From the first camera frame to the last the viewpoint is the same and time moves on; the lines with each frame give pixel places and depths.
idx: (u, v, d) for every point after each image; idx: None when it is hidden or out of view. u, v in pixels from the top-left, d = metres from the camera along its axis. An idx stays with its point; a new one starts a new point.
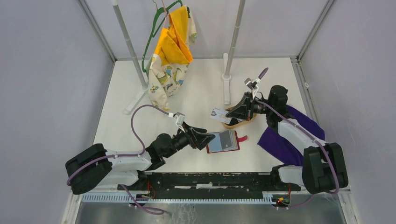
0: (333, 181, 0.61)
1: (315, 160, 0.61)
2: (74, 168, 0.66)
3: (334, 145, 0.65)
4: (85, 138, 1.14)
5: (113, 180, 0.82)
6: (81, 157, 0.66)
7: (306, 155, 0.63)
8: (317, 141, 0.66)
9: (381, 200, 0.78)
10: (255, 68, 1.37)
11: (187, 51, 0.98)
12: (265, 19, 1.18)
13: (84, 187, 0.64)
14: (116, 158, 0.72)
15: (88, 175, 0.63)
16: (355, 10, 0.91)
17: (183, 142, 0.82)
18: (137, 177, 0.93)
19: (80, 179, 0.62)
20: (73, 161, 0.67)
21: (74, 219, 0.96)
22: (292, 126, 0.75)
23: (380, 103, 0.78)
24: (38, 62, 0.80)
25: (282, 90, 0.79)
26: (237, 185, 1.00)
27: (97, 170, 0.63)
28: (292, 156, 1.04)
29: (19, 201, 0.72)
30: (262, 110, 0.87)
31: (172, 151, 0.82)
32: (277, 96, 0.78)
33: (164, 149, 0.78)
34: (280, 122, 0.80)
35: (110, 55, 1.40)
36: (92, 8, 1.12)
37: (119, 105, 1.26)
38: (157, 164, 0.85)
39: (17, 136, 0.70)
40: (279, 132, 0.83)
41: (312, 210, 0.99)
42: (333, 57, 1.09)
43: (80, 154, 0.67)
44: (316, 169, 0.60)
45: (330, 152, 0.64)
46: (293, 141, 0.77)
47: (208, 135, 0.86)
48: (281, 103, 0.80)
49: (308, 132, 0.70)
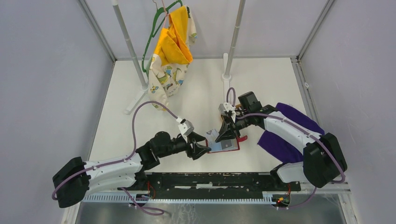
0: (335, 169, 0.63)
1: (317, 156, 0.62)
2: (58, 182, 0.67)
3: (328, 135, 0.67)
4: (85, 138, 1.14)
5: (108, 185, 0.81)
6: (62, 173, 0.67)
7: (306, 153, 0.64)
8: (312, 135, 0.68)
9: (382, 201, 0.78)
10: (255, 68, 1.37)
11: (187, 51, 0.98)
12: (265, 19, 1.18)
13: (71, 199, 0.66)
14: (96, 170, 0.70)
15: (69, 191, 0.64)
16: (355, 10, 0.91)
17: (181, 146, 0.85)
18: (135, 178, 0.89)
19: (64, 195, 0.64)
20: (57, 177, 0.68)
21: (74, 219, 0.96)
22: (280, 121, 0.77)
23: (380, 103, 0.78)
24: (38, 61, 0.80)
25: (246, 93, 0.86)
26: (237, 185, 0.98)
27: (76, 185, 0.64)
28: (292, 156, 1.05)
29: (20, 201, 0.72)
30: (245, 124, 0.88)
31: (166, 152, 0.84)
32: (244, 99, 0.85)
33: (161, 147, 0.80)
34: (265, 119, 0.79)
35: (110, 55, 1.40)
36: (92, 8, 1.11)
37: (119, 105, 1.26)
38: (152, 164, 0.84)
39: (17, 135, 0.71)
40: (266, 128, 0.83)
41: (312, 210, 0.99)
42: (333, 57, 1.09)
43: (62, 169, 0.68)
44: (318, 164, 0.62)
45: (327, 143, 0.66)
46: (282, 136, 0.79)
47: (205, 148, 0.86)
48: (255, 104, 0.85)
49: (301, 128, 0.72)
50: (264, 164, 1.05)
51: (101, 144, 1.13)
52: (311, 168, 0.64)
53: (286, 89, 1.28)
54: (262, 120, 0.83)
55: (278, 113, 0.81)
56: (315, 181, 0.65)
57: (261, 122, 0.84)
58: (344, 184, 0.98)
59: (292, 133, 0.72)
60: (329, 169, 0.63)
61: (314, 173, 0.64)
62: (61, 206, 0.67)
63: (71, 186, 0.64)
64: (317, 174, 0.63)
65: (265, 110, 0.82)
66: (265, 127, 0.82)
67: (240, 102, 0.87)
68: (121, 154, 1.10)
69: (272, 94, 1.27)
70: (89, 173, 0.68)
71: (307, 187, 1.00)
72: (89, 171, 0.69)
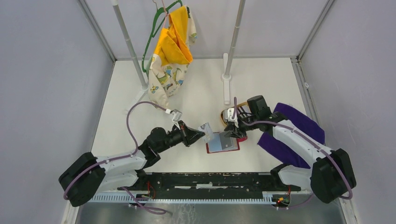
0: (344, 187, 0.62)
1: (326, 173, 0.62)
2: (67, 180, 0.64)
3: (341, 151, 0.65)
4: (85, 138, 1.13)
5: (113, 184, 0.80)
6: (72, 171, 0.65)
7: (315, 168, 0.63)
8: (323, 150, 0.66)
9: (382, 201, 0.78)
10: (255, 68, 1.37)
11: (187, 51, 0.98)
12: (265, 19, 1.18)
13: (83, 196, 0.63)
14: (109, 164, 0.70)
15: (84, 183, 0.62)
16: (355, 10, 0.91)
17: (177, 138, 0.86)
18: (137, 176, 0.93)
19: (77, 190, 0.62)
20: (66, 175, 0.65)
21: (74, 219, 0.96)
22: (290, 131, 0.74)
23: (380, 103, 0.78)
24: (38, 62, 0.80)
25: (257, 97, 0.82)
26: (237, 185, 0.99)
27: (90, 179, 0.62)
28: (292, 156, 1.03)
29: (19, 201, 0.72)
30: (251, 128, 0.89)
31: (165, 146, 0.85)
32: (254, 102, 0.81)
33: (159, 142, 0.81)
34: (275, 128, 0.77)
35: (110, 55, 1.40)
36: (92, 8, 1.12)
37: (119, 105, 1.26)
38: (153, 161, 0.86)
39: (17, 135, 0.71)
40: (273, 135, 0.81)
41: (312, 211, 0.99)
42: (333, 57, 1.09)
43: (72, 166, 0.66)
44: (327, 181, 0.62)
45: (338, 159, 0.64)
46: (291, 146, 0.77)
47: (198, 132, 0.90)
48: (264, 110, 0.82)
49: (313, 141, 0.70)
50: (264, 164, 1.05)
51: (101, 144, 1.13)
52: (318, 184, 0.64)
53: (286, 89, 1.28)
54: (270, 128, 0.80)
55: (287, 121, 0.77)
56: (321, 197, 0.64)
57: (270, 129, 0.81)
58: None
59: (302, 145, 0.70)
60: (336, 185, 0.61)
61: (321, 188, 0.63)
62: (73, 204, 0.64)
63: (84, 182, 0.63)
64: (324, 189, 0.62)
65: (274, 118, 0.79)
66: (273, 135, 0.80)
67: (250, 105, 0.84)
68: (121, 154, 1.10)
69: (271, 94, 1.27)
70: (102, 167, 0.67)
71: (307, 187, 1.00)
72: (102, 165, 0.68)
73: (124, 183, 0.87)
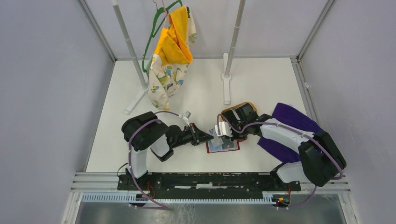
0: (334, 168, 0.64)
1: (313, 154, 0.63)
2: (136, 124, 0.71)
3: (322, 133, 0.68)
4: (86, 138, 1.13)
5: (137, 160, 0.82)
6: (142, 118, 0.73)
7: (301, 151, 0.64)
8: (306, 134, 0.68)
9: (382, 201, 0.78)
10: (255, 68, 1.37)
11: (187, 50, 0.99)
12: (265, 19, 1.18)
13: (146, 141, 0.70)
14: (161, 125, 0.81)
15: (156, 129, 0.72)
16: (355, 10, 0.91)
17: (187, 137, 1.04)
18: (143, 173, 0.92)
19: (145, 133, 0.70)
20: (135, 120, 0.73)
21: (74, 219, 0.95)
22: (275, 126, 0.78)
23: (380, 103, 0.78)
24: (37, 62, 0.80)
25: (242, 106, 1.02)
26: (237, 185, 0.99)
27: (161, 127, 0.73)
28: (292, 156, 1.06)
29: (18, 201, 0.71)
30: (243, 133, 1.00)
31: (178, 143, 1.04)
32: (241, 109, 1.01)
33: (173, 138, 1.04)
34: (262, 126, 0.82)
35: (110, 55, 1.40)
36: (92, 8, 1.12)
37: (119, 105, 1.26)
38: (168, 155, 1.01)
39: (15, 135, 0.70)
40: (264, 136, 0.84)
41: (312, 211, 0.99)
42: (333, 57, 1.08)
43: (141, 115, 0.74)
44: (317, 162, 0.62)
45: (321, 141, 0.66)
46: (281, 142, 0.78)
47: (206, 134, 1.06)
48: (251, 114, 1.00)
49: (295, 129, 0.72)
50: (264, 164, 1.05)
51: (101, 145, 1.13)
52: (310, 168, 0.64)
53: (286, 89, 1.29)
54: (259, 129, 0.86)
55: (272, 120, 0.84)
56: (316, 182, 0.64)
57: (259, 130, 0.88)
58: (344, 184, 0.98)
59: (286, 135, 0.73)
60: (327, 168, 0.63)
61: (314, 174, 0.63)
62: (138, 145, 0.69)
63: (153, 128, 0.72)
64: (317, 172, 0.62)
65: (260, 120, 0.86)
66: (263, 135, 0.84)
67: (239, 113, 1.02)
68: (121, 154, 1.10)
69: (271, 93, 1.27)
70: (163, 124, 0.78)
71: (307, 187, 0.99)
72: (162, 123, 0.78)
73: (138, 168, 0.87)
